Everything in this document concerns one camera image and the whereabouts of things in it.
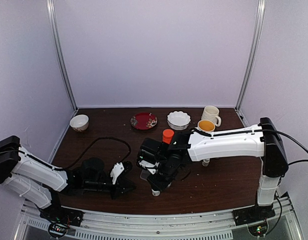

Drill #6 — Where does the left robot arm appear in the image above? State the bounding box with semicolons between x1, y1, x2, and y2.
0;135;136;222

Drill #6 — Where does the small white pill bottle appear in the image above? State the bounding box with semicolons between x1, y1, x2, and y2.
202;159;210;167
151;189;161;197

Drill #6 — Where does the left aluminium frame post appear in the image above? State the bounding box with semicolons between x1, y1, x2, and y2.
46;0;78;112

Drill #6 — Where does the yellow inside patterned mug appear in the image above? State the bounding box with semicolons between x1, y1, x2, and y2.
194;119;216;133

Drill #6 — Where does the circuit board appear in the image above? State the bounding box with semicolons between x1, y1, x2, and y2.
47;222;69;238
248;221;269;237

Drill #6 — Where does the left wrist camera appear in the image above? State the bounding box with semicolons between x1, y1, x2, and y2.
110;161;132;185

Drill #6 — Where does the aluminium frame post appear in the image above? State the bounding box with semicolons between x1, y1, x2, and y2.
235;0;266;112
46;0;78;112

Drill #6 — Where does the right aluminium frame post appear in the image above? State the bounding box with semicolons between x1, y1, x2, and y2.
235;0;266;112

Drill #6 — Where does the red patterned plate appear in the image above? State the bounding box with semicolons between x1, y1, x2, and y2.
130;112;158;131

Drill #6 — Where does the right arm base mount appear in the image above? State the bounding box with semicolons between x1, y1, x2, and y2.
233;204;276;226

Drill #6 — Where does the aluminium front rail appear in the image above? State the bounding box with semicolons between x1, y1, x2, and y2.
11;197;304;240

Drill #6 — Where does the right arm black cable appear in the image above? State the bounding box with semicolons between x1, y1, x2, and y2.
193;126;308;167

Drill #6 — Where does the cream ribbed mug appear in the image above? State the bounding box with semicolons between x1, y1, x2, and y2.
201;105;222;127

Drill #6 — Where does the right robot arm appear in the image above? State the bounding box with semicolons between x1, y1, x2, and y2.
136;117;289;221

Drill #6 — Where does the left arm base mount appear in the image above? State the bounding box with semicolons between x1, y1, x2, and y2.
38;208;83;227

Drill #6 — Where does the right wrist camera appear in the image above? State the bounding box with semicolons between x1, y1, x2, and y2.
136;138;169;175

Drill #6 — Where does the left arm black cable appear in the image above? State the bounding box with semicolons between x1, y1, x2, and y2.
51;136;131;172

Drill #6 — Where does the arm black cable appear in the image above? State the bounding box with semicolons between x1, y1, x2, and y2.
51;136;131;172
193;126;308;167

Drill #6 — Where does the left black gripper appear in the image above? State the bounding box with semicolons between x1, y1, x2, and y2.
83;176;136;201

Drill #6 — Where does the left circuit board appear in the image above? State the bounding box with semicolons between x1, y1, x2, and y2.
47;222;69;238

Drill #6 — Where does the right circuit board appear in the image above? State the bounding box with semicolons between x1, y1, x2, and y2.
248;221;269;237

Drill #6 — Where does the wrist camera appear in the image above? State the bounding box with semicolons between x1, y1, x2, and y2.
110;161;132;185
136;138;169;175

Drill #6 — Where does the white fluted bowl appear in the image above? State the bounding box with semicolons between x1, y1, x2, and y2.
167;111;191;131

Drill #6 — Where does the white rice bowl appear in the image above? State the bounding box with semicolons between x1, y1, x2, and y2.
69;114;89;132

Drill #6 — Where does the clear pill organizer box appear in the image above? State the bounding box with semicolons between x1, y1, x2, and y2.
140;169;151;181

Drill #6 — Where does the orange pill bottle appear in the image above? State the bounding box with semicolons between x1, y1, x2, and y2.
162;129;175;144

